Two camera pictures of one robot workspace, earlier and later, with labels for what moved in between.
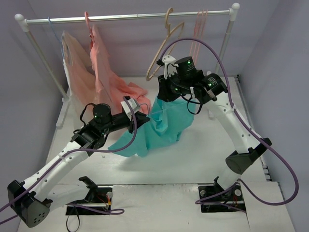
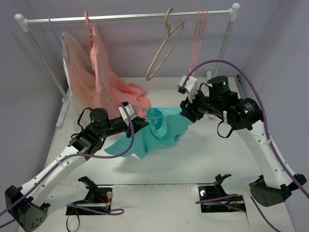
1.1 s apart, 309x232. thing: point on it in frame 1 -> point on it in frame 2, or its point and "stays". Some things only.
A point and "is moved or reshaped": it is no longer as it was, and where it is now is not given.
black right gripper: [164, 90] -> [193, 106]
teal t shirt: [167, 120] is moved or reshaped
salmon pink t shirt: [112, 90] stays
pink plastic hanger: [195, 32] stays
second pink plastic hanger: [199, 33] stays
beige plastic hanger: [167, 31] stays
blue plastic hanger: [145, 103] -> [154, 115]
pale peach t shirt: [80, 71] stays
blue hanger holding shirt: [59, 39] stays
